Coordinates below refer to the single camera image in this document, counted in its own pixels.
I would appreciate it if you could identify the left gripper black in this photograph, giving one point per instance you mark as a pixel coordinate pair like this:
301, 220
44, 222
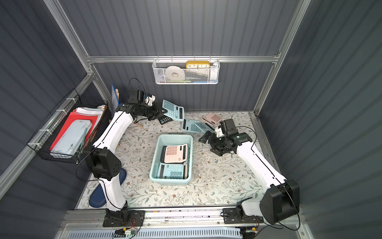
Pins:
158, 111

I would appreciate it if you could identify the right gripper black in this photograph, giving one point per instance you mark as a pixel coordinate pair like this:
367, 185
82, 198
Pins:
211, 139

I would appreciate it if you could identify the mint green storage box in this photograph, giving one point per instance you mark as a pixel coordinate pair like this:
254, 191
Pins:
172, 139

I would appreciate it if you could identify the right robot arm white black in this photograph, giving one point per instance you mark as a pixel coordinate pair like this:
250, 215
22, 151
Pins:
281, 196

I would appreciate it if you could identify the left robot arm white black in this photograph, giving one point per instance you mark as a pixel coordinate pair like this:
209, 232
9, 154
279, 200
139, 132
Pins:
100, 158

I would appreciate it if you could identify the pink calculator back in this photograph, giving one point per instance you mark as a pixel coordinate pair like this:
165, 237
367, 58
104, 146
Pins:
212, 119

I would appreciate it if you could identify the blue framed whiteboard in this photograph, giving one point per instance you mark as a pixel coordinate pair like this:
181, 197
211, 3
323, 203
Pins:
114, 98

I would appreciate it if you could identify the white tape roll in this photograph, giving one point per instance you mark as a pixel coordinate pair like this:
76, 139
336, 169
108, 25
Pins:
174, 73

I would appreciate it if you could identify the wooden easel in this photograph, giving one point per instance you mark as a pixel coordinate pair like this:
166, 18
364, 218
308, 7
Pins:
134, 106

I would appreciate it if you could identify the floral table mat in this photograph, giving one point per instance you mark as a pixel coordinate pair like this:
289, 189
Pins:
215, 180

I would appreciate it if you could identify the white papers in basket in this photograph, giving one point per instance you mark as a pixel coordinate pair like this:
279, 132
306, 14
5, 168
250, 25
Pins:
99, 112

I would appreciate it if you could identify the yellow clock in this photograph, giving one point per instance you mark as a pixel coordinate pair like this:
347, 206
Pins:
198, 64

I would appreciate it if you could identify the red folder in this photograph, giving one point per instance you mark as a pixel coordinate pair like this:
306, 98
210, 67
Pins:
72, 116

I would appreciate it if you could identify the navy blue case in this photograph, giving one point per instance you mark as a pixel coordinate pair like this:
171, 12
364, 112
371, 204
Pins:
97, 198

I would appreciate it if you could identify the small circuit board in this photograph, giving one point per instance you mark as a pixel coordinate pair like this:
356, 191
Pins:
124, 233

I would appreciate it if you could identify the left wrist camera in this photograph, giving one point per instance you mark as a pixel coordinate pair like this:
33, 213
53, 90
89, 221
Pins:
140, 98

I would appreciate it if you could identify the white wire wall basket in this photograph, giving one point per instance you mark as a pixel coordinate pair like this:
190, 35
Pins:
192, 76

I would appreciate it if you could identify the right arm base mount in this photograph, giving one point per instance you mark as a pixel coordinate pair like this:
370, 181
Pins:
237, 216

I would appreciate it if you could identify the black wire side basket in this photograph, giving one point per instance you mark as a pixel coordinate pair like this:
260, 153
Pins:
42, 140

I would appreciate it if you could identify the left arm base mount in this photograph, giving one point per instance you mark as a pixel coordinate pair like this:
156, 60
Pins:
124, 218

